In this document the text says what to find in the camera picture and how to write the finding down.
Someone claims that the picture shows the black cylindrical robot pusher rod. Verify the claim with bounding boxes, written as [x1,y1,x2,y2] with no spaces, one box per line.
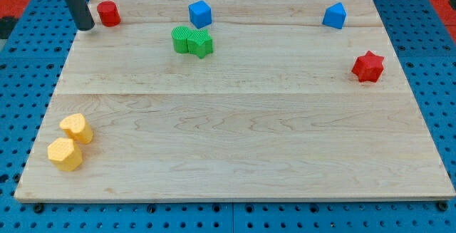
[65,0,95,31]

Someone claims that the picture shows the green star block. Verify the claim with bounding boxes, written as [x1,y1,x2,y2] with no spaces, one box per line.
[187,29,213,59]

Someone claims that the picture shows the blue cube block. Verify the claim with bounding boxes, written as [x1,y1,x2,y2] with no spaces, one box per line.
[188,0,212,29]

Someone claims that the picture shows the red cylinder block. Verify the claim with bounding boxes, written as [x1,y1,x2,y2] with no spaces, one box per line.
[97,1,121,27]

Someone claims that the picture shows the light wooden board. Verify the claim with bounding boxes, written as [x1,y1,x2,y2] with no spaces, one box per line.
[15,0,455,203]

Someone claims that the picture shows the red star block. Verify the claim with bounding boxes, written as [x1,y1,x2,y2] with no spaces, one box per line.
[351,51,385,83]

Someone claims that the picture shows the blue triangular prism block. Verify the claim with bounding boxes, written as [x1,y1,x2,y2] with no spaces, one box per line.
[322,2,346,29]

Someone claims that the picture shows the green cylinder block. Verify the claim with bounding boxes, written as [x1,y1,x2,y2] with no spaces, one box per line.
[171,26,192,53]

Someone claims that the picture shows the yellow heart block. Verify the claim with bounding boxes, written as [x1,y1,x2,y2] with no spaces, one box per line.
[59,113,93,144]

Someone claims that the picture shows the yellow hexagon block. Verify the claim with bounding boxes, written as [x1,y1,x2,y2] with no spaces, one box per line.
[47,138,83,172]

